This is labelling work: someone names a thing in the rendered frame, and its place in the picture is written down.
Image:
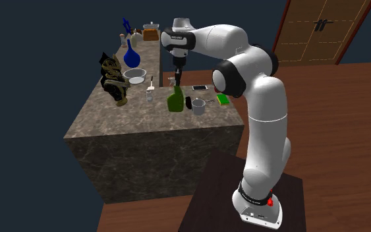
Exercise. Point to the small clear glass jar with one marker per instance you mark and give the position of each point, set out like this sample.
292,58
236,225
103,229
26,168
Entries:
149,96

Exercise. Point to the clear glass bowl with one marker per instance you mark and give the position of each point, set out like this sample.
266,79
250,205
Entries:
135,75

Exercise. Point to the black and gold figure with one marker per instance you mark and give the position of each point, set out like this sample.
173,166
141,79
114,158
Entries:
113,78

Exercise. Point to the pale beige bottle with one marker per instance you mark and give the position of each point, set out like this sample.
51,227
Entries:
134,40

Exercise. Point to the black round lid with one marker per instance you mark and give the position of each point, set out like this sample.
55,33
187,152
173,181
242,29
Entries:
188,102

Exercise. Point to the orange toaster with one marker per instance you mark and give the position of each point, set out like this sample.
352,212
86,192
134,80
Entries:
150,34

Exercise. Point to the small white spatula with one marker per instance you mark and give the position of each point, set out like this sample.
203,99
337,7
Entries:
151,84

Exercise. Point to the blue star ornament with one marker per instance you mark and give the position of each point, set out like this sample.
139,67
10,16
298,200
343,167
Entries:
126,25

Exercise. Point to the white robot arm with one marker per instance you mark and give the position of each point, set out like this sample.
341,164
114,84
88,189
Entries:
262,96

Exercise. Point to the brown double door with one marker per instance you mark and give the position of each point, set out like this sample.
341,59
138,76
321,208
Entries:
320,32

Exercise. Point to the blue glass vase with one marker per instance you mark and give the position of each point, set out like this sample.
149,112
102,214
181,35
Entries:
131,57

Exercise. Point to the marble kitchen counter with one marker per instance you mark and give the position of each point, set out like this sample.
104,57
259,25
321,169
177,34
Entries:
153,154

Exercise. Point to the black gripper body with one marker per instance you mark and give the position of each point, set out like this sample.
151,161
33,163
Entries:
178,71

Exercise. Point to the white mug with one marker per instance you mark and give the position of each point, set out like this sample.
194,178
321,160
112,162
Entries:
198,106

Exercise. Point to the dark robot stand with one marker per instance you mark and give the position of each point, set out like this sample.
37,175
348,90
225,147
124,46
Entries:
217,199

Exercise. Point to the white smartphone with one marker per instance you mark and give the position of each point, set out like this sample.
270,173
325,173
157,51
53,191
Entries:
200,87

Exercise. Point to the green and yellow sponge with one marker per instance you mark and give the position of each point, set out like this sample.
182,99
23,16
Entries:
223,99

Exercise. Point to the green bottle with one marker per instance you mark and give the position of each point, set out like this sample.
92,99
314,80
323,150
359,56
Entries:
175,100

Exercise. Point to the small pink shaker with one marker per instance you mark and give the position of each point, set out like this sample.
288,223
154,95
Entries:
123,40

